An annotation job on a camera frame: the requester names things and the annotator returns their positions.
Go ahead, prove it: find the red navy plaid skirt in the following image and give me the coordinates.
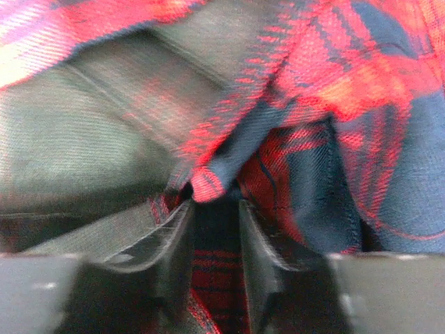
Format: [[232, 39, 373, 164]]
[[1, 1, 444, 333]]

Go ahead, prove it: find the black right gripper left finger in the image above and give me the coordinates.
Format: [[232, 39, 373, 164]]
[[65, 200, 195, 333]]

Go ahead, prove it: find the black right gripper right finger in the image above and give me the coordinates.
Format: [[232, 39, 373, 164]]
[[239, 200, 351, 333]]

